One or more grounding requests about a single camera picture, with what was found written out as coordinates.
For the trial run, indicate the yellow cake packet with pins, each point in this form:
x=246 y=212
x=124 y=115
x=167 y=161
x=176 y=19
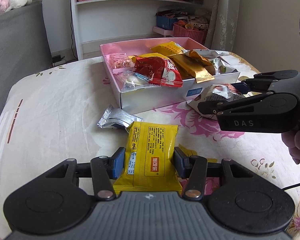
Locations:
x=133 y=57
x=169 y=49

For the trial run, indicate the blue storage box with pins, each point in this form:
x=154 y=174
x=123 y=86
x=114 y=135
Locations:
x=165 y=22

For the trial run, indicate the white blue pastry packet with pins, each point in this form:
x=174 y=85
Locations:
x=130 y=81

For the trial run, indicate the red strawberry snack packet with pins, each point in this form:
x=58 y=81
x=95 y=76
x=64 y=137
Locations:
x=158 y=71

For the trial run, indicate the small silver packet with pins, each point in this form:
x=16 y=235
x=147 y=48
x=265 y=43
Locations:
x=117 y=118

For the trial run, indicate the pink plastic basket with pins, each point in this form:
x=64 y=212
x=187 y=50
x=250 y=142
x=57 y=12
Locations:
x=197 y=35

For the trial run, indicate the white nut snack packet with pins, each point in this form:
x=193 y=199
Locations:
x=222 y=67

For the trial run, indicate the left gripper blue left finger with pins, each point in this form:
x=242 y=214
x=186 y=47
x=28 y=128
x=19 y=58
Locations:
x=116 y=163

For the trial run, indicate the floral tablecloth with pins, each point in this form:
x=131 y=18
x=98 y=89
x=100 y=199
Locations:
x=52 y=115

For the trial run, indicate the silver grey snack packet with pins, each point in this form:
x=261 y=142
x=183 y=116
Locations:
x=211 y=54

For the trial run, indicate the right hand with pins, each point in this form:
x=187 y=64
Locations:
x=292 y=140

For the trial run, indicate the yellow snack packet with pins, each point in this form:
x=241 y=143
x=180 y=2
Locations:
x=148 y=159

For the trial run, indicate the white bookshelf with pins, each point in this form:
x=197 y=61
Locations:
x=97 y=22

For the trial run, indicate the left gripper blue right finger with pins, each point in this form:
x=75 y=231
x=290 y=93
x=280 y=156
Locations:
x=182 y=163

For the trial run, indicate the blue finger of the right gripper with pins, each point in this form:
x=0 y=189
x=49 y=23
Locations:
x=262 y=81
x=268 y=103

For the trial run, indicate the white lace curtain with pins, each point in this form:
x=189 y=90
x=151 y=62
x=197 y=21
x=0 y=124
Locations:
x=223 y=24

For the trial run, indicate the yellow cake packet middle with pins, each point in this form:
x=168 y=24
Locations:
x=133 y=57

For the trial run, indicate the white peach snack bag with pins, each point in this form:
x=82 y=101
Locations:
x=205 y=104

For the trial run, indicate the grey sofa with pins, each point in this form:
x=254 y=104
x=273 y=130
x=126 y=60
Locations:
x=24 y=48

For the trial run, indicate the gold wafer bar packet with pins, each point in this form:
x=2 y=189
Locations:
x=193 y=68

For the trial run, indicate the pink snack box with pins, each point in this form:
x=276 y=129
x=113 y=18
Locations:
x=152 y=96

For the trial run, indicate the black power adapter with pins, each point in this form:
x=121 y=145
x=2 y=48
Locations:
x=57 y=58

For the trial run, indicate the orange silver snack packet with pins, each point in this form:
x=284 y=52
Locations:
x=196 y=55

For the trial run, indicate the yellow cake packet back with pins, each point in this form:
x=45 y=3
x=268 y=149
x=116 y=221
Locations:
x=169 y=49

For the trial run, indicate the pink puffed rice snack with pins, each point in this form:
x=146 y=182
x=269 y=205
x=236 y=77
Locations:
x=120 y=60

